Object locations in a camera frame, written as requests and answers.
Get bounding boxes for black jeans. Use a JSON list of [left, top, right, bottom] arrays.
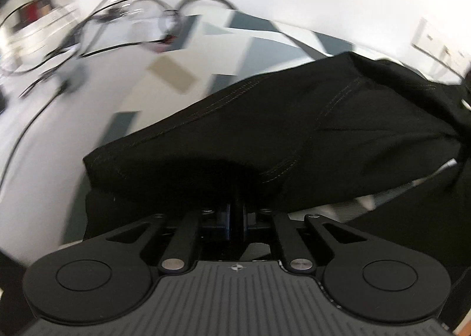
[[83, 52, 471, 270]]

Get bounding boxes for white wall socket panel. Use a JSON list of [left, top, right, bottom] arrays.
[[411, 17, 471, 81]]

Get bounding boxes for geometric patterned tablecloth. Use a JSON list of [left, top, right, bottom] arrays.
[[0, 8, 405, 256]]

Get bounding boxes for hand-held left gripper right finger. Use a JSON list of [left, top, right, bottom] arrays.
[[239, 203, 369, 275]]

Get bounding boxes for black cable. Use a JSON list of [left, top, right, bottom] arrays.
[[0, 0, 237, 189]]

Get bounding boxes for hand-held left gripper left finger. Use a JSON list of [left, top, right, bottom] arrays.
[[105, 203, 234, 275]]

